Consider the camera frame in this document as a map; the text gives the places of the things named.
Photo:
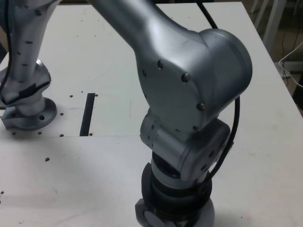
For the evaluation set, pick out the black tape strip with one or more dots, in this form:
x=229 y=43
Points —
x=86 y=116

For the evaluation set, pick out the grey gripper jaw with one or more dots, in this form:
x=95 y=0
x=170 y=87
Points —
x=139 y=212
x=152 y=220

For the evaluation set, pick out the white furniture legs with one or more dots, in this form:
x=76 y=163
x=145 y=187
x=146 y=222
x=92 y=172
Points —
x=272 y=26

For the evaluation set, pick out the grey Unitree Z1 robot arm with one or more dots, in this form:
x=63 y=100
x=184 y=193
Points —
x=189 y=71

